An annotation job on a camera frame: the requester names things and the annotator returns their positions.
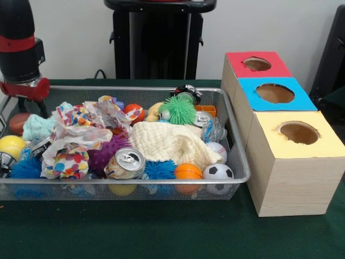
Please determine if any wooden box with three holes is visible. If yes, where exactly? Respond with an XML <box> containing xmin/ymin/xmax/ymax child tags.
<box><xmin>221</xmin><ymin>51</ymin><xmax>345</xmax><ymax>217</ymax></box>

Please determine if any green fuzzy toy with eyes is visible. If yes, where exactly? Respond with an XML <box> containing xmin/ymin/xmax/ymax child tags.
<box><xmin>158</xmin><ymin>96</ymin><xmax>198</xmax><ymax>126</ymax></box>

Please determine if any yellow ball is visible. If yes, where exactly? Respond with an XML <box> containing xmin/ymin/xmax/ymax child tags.
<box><xmin>0</xmin><ymin>135</ymin><xmax>26</xmax><ymax>161</ymax></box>

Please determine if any black chair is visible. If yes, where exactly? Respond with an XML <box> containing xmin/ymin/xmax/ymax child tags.
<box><xmin>310</xmin><ymin>4</ymin><xmax>345</xmax><ymax>108</ymax></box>

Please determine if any black cable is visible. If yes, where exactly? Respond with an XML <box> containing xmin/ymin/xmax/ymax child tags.
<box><xmin>94</xmin><ymin>69</ymin><xmax>115</xmax><ymax>80</ymax></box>

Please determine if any colourful patterned cloth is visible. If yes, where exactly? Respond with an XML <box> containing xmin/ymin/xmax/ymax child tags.
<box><xmin>40</xmin><ymin>96</ymin><xmax>133</xmax><ymax>181</ymax></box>

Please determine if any light teal knitted cloth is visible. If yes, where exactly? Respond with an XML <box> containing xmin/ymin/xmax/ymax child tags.
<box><xmin>22</xmin><ymin>114</ymin><xmax>57</xmax><ymax>142</ymax></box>

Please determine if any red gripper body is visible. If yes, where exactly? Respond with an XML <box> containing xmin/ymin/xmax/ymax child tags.
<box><xmin>0</xmin><ymin>78</ymin><xmax>51</xmax><ymax>103</ymax></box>

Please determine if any black silver drink can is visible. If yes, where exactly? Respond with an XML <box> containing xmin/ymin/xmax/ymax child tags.
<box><xmin>30</xmin><ymin>137</ymin><xmax>51</xmax><ymax>160</ymax></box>

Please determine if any small red ball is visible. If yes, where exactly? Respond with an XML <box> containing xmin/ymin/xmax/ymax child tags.
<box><xmin>123</xmin><ymin>104</ymin><xmax>146</xmax><ymax>125</ymax></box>

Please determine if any dark red ball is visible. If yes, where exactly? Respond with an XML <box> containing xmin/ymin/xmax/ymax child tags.
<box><xmin>9</xmin><ymin>112</ymin><xmax>33</xmax><ymax>136</ymax></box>

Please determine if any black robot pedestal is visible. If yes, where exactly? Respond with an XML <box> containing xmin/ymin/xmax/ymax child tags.
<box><xmin>104</xmin><ymin>0</ymin><xmax>219</xmax><ymax>80</ymax></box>

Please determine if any small soccer ball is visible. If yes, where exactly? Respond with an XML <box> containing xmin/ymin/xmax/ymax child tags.
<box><xmin>203</xmin><ymin>163</ymin><xmax>234</xmax><ymax>195</ymax></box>

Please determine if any purple spiky ball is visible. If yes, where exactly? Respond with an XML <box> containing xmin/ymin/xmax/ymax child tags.
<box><xmin>87</xmin><ymin>134</ymin><xmax>130</xmax><ymax>174</ymax></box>

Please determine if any clear mesh bin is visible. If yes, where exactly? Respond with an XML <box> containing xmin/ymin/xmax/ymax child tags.
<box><xmin>0</xmin><ymin>86</ymin><xmax>251</xmax><ymax>201</ymax></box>

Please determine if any small orange basketball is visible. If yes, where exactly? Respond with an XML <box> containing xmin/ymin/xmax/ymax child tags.
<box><xmin>174</xmin><ymin>163</ymin><xmax>203</xmax><ymax>194</ymax></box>

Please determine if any crushed silver can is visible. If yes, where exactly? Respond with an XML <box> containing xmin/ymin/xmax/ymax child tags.
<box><xmin>104</xmin><ymin>148</ymin><xmax>146</xmax><ymax>181</ymax></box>

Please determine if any blue spiky ball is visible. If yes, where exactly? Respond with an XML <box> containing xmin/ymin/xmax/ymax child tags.
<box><xmin>8</xmin><ymin>156</ymin><xmax>43</xmax><ymax>181</ymax></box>

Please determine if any crushed black drink can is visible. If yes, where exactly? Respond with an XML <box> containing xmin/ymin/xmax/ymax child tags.
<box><xmin>0</xmin><ymin>153</ymin><xmax>17</xmax><ymax>179</ymax></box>

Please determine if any cream knitted cloth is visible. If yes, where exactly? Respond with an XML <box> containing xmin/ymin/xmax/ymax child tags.
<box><xmin>128</xmin><ymin>121</ymin><xmax>224</xmax><ymax>168</ymax></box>

